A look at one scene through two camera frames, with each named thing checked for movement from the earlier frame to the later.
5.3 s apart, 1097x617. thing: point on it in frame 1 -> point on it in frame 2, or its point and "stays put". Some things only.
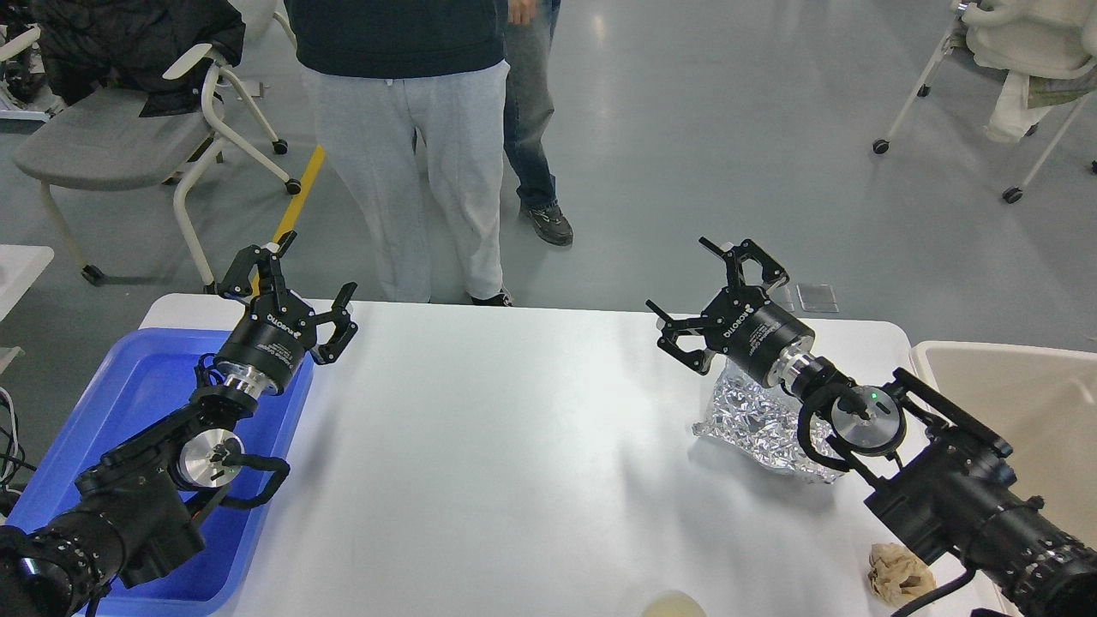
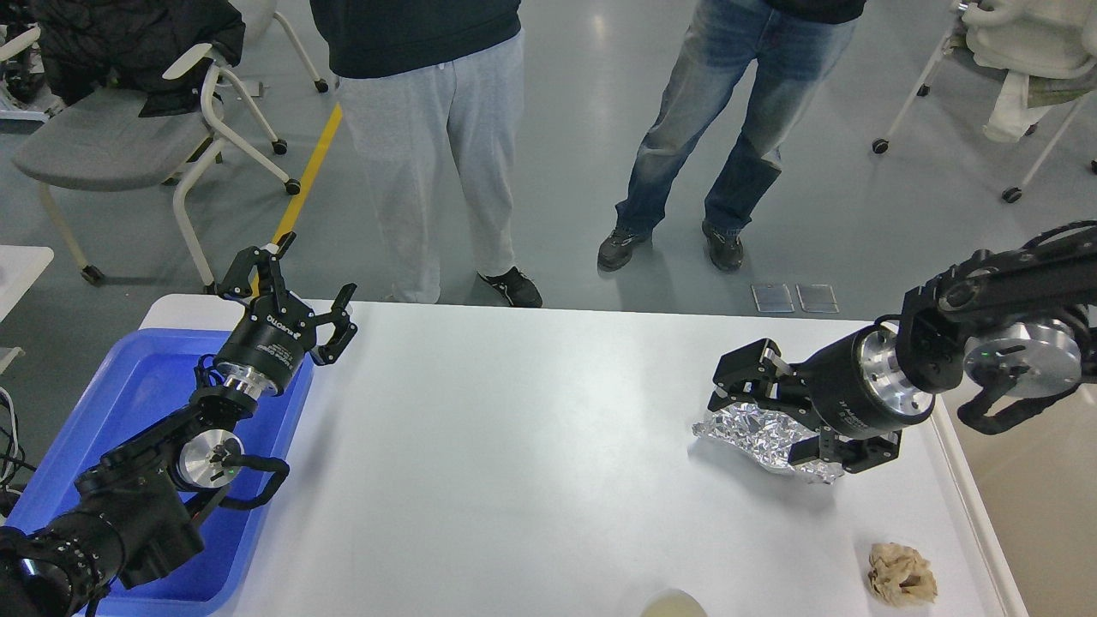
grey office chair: (98, 140) stays put
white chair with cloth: (1045, 53) stays put
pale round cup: (674, 603) stays put
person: (529, 111) -> (794, 45)
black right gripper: (756, 334) -> (856, 390)
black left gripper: (268, 344) stays put
